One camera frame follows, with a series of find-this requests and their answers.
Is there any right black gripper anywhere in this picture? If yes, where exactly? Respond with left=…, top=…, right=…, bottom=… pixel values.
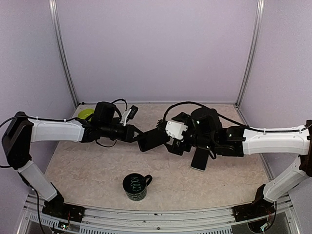
left=165, top=111, right=216, bottom=155

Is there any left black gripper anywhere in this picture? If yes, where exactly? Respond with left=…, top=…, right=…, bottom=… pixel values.
left=100, top=122, right=146, bottom=142

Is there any black phone case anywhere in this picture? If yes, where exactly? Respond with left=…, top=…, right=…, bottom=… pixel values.
left=137, top=128, right=170, bottom=152

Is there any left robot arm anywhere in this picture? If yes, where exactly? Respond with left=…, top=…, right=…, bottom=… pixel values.
left=1, top=101, right=143, bottom=217

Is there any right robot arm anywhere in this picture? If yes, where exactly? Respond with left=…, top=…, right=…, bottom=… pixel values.
left=163, top=107, right=312, bottom=216

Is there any silver edged black phone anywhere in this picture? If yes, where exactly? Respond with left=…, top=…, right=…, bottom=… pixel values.
left=191, top=148, right=209, bottom=171

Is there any green plastic bowl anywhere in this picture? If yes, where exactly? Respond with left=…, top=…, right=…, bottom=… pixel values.
left=77, top=109, right=94, bottom=119

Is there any black mug green print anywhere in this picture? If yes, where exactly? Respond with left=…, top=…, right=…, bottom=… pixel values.
left=122, top=173, right=153, bottom=201

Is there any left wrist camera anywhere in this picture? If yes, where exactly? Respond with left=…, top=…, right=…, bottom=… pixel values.
left=120, top=105, right=138, bottom=126

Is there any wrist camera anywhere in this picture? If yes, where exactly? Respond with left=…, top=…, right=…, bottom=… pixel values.
left=156, top=119, right=188, bottom=141
left=120, top=105, right=138, bottom=126

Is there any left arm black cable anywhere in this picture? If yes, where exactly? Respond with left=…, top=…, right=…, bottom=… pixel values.
left=0, top=98, right=129, bottom=234

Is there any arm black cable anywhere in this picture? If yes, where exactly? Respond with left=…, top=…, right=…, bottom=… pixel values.
left=162, top=101, right=312, bottom=161
left=0, top=98, right=129, bottom=234

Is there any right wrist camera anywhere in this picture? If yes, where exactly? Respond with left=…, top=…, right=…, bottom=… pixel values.
left=156, top=119, right=188, bottom=141

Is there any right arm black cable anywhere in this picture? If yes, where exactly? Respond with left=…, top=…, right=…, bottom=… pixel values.
left=162, top=101, right=312, bottom=161

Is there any right aluminium frame post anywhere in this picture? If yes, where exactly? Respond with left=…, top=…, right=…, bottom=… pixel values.
left=235, top=0, right=265, bottom=109

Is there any aluminium frame post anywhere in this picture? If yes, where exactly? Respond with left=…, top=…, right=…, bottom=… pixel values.
left=235, top=0, right=265, bottom=109
left=48, top=0, right=79, bottom=108

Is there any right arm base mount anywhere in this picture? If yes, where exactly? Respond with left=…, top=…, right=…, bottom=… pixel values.
left=233, top=199, right=276, bottom=222

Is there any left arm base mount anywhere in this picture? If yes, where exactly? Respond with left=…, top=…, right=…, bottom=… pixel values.
left=42, top=199, right=85, bottom=223

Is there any front aluminium rail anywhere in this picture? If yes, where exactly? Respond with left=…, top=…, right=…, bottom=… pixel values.
left=17, top=194, right=300, bottom=234

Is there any left aluminium frame post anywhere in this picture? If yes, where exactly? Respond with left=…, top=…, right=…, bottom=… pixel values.
left=48, top=0, right=79, bottom=108

